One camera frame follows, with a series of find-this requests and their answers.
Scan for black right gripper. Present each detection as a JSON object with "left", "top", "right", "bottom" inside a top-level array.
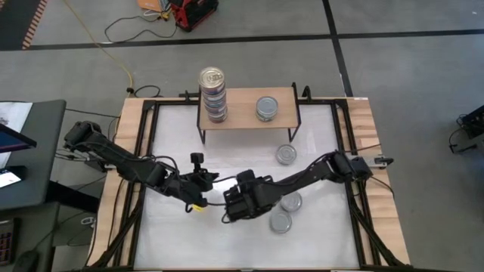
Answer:
[{"left": 222, "top": 176, "right": 283, "bottom": 222}]

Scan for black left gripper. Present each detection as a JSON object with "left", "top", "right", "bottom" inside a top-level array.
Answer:
[{"left": 162, "top": 169, "right": 220, "bottom": 207}]

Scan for wooden shelf black metal legs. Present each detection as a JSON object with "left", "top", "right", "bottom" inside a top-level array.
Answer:
[{"left": 194, "top": 82, "right": 301, "bottom": 145}]

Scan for black desk base bar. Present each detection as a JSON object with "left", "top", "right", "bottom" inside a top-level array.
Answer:
[{"left": 45, "top": 180, "right": 101, "bottom": 214}]

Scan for red black equipment case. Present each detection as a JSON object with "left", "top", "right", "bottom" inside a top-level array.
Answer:
[{"left": 169, "top": 0, "right": 220, "bottom": 32}]

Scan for dark grey side desk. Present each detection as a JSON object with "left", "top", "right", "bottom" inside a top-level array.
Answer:
[{"left": 0, "top": 201, "right": 61, "bottom": 272}]

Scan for orange folder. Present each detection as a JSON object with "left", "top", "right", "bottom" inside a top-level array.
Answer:
[{"left": 137, "top": 0, "right": 164, "bottom": 12}]

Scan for dark flat monitor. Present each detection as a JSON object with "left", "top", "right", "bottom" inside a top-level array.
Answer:
[{"left": 0, "top": 123, "right": 38, "bottom": 154}]

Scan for black computer mouse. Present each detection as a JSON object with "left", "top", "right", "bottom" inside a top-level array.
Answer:
[{"left": 12, "top": 249, "right": 41, "bottom": 272}]

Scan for white paper sheet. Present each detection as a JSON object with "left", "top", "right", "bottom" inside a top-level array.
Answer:
[{"left": 0, "top": 100, "right": 34, "bottom": 169}]

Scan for black keyboard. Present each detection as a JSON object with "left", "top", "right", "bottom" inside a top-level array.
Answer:
[{"left": 0, "top": 218, "right": 20, "bottom": 267}]

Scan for black mat orange striped edge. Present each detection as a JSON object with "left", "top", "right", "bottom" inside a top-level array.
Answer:
[{"left": 0, "top": 0, "right": 49, "bottom": 51}]

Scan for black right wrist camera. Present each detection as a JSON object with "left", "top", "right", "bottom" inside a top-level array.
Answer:
[{"left": 236, "top": 168, "right": 257, "bottom": 186}]

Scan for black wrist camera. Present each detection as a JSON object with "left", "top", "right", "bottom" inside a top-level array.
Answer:
[
  {"left": 190, "top": 152, "right": 206, "bottom": 175},
  {"left": 236, "top": 168, "right": 257, "bottom": 186}
]

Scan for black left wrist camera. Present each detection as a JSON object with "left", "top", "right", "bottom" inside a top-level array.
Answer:
[{"left": 190, "top": 152, "right": 206, "bottom": 175}]

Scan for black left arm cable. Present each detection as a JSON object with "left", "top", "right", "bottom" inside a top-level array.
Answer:
[{"left": 140, "top": 153, "right": 230, "bottom": 208}]

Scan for black cable with plug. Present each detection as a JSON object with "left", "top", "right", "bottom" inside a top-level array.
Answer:
[{"left": 126, "top": 85, "right": 163, "bottom": 99}]

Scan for yellow power cable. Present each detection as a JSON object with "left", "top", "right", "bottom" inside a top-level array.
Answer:
[{"left": 63, "top": 0, "right": 135, "bottom": 90}]

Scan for black floor cable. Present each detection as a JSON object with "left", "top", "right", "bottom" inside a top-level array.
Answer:
[{"left": 104, "top": 14, "right": 178, "bottom": 44}]

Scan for black equipment with cables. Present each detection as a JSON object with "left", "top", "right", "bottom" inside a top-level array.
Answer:
[{"left": 448, "top": 104, "right": 484, "bottom": 155}]

